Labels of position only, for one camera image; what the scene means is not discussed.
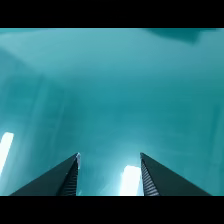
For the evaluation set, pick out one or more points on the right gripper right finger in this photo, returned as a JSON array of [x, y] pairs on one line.
[[160, 180]]

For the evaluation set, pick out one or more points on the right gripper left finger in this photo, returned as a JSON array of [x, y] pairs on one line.
[[61, 180]]

